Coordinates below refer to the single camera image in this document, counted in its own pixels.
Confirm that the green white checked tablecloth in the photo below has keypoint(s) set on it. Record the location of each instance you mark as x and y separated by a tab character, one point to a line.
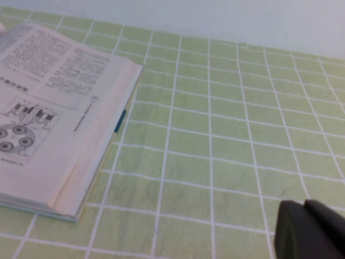
215	140

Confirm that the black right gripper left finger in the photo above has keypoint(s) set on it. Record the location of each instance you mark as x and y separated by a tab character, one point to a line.
299	237

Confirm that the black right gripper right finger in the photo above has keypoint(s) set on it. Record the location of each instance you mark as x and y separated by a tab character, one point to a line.
328	218

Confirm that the book with diagrams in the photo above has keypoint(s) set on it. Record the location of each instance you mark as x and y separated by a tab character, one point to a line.
54	113

